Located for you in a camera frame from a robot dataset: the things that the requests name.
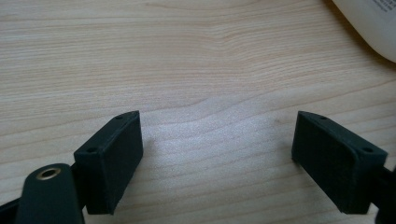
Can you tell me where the white plastic storage box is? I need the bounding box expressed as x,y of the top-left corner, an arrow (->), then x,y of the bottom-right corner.
332,0 -> 396,63

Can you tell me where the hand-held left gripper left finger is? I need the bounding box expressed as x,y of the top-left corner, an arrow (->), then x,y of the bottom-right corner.
73,110 -> 145,216

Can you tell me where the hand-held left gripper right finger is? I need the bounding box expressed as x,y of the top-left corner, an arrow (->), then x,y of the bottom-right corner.
290,110 -> 389,215

